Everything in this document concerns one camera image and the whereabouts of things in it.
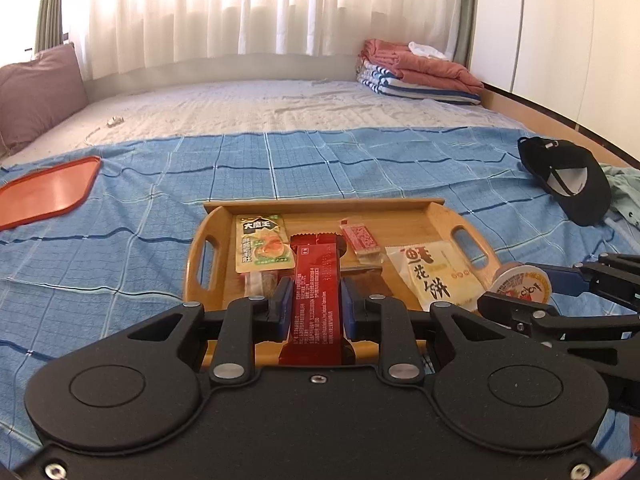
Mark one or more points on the folded blue striped blanket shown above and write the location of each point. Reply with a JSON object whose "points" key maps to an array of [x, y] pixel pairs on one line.
{"points": [[381, 81]]}

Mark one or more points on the red long snack packet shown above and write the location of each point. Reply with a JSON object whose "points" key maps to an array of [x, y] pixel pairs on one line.
{"points": [[316, 336]]}

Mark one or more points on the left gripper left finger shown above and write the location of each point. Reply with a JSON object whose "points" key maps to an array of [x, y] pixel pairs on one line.
{"points": [[249, 321]]}

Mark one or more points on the blue checked bed cover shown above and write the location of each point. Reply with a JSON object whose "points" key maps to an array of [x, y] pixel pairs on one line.
{"points": [[119, 258]]}

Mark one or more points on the orange plastic tray lid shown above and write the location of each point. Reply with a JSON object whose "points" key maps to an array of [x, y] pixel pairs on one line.
{"points": [[48, 193]]}

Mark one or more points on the teal clothing heap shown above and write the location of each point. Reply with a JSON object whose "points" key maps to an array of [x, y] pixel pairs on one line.
{"points": [[625, 189]]}

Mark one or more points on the yellow orange snack pouch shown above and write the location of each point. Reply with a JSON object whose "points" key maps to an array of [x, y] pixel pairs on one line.
{"points": [[262, 244]]}

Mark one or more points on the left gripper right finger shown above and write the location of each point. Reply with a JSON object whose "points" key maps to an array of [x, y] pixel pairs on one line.
{"points": [[385, 321]]}

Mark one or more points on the mauve pillow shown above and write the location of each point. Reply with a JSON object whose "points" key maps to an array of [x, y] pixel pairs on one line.
{"points": [[38, 95]]}

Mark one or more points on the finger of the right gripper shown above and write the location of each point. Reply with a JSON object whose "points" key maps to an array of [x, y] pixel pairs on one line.
{"points": [[614, 277], [573, 334]]}

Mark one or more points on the wooden serving tray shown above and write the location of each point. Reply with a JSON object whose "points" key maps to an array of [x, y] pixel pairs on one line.
{"points": [[211, 278]]}

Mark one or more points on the round jelly cup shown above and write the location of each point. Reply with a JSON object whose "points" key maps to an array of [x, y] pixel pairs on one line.
{"points": [[522, 281]]}

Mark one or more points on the folded red blanket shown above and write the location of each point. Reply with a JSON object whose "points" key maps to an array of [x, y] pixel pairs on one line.
{"points": [[415, 69]]}

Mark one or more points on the white curtain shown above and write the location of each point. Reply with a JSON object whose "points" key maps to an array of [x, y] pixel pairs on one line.
{"points": [[119, 36]]}

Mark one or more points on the red label cracker packet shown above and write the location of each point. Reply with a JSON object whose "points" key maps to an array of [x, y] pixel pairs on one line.
{"points": [[361, 241]]}

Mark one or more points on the black baseball cap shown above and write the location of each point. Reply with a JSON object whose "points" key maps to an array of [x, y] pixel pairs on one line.
{"points": [[570, 174]]}

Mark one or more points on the brown peanut snack packet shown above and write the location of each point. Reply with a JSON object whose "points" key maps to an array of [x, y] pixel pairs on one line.
{"points": [[368, 279]]}

